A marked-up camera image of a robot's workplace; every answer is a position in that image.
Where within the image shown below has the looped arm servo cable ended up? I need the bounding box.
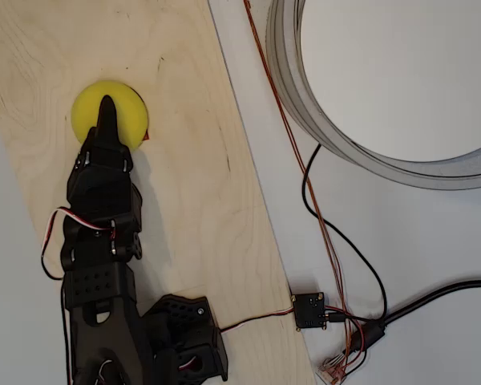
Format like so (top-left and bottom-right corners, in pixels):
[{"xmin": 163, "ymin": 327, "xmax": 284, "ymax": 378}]
[{"xmin": 39, "ymin": 205, "xmax": 115, "ymax": 281}]

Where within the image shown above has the red white black servo cable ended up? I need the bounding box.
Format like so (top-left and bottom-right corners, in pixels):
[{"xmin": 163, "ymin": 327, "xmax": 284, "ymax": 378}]
[{"xmin": 219, "ymin": 306, "xmax": 297, "ymax": 333}]

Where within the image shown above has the light plywood board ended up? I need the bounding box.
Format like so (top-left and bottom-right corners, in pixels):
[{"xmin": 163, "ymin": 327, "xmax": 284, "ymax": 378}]
[{"xmin": 0, "ymin": 0, "xmax": 317, "ymax": 385}]

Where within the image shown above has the red paper square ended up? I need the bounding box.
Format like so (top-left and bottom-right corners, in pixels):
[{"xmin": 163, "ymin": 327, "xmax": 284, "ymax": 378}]
[{"xmin": 128, "ymin": 85, "xmax": 151, "ymax": 143}]

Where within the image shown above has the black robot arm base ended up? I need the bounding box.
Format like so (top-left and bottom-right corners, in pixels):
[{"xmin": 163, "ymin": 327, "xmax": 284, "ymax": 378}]
[{"xmin": 138, "ymin": 294, "xmax": 229, "ymax": 383}]

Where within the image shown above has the thin black cable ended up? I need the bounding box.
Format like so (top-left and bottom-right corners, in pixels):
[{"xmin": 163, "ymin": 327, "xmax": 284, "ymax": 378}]
[{"xmin": 301, "ymin": 144, "xmax": 388, "ymax": 324}]

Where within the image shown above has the thick black power cable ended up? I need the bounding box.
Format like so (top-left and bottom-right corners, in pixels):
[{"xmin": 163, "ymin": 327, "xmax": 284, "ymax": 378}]
[{"xmin": 354, "ymin": 279, "xmax": 481, "ymax": 354}]

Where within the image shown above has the clear wire connector block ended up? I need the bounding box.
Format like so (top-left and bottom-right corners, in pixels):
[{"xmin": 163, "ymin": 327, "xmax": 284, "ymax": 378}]
[{"xmin": 315, "ymin": 355, "xmax": 348, "ymax": 385}]

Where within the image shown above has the large white ring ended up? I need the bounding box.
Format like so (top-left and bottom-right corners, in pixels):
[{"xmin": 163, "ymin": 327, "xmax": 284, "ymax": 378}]
[{"xmin": 265, "ymin": 0, "xmax": 481, "ymax": 191}]

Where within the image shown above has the thin orange wire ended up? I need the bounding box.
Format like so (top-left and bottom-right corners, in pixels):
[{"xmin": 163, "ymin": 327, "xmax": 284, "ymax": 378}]
[
  {"xmin": 246, "ymin": 0, "xmax": 356, "ymax": 364},
  {"xmin": 243, "ymin": 0, "xmax": 352, "ymax": 362}
]

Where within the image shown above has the thin red wire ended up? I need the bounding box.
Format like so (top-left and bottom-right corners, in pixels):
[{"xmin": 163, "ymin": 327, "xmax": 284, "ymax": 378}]
[{"xmin": 323, "ymin": 305, "xmax": 370, "ymax": 375}]

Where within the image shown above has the small black controller board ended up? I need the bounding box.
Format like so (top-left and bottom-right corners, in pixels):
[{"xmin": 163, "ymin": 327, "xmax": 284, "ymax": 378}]
[{"xmin": 291, "ymin": 291, "xmax": 329, "ymax": 332}]

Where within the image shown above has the yellow round sponge disc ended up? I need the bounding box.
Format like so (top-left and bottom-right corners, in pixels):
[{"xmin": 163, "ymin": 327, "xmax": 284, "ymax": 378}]
[{"xmin": 71, "ymin": 79, "xmax": 150, "ymax": 153}]

